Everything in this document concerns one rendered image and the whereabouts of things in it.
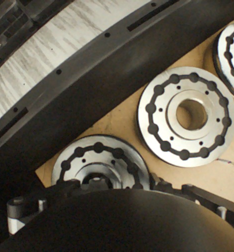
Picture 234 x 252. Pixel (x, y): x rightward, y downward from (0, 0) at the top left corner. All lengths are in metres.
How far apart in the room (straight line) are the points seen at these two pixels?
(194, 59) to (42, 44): 0.36
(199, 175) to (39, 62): 0.40
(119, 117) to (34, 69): 0.29
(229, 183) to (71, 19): 0.46
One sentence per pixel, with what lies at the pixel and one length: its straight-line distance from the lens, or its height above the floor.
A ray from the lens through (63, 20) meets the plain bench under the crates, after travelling 0.45.
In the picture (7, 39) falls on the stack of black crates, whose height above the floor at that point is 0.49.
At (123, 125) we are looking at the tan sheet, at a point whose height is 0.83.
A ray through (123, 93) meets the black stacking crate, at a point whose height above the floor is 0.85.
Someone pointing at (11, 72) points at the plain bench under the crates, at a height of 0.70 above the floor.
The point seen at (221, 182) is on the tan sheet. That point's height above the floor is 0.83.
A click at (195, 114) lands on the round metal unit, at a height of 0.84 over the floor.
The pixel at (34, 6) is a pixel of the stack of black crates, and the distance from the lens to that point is 1.13.
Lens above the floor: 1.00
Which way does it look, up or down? 84 degrees down
